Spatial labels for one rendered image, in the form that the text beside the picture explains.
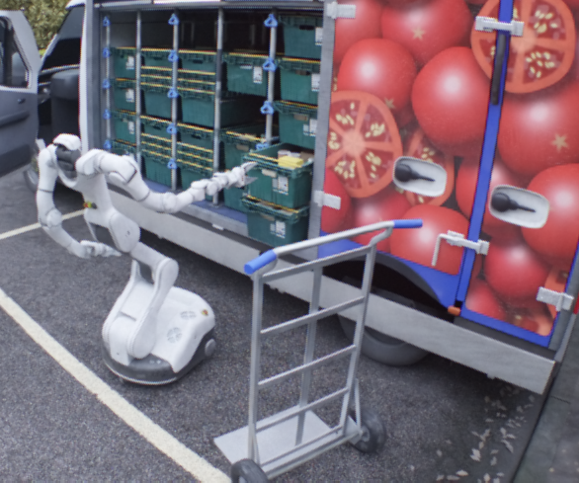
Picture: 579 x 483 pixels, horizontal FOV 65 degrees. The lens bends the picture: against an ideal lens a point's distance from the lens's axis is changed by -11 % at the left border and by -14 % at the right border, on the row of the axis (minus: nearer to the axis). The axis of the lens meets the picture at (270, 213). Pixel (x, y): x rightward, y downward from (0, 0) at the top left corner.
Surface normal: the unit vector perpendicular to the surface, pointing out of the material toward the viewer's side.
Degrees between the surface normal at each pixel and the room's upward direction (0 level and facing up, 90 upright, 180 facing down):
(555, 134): 90
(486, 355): 90
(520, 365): 90
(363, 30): 90
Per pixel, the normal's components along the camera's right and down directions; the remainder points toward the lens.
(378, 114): -0.63, 0.25
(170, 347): -0.26, -0.56
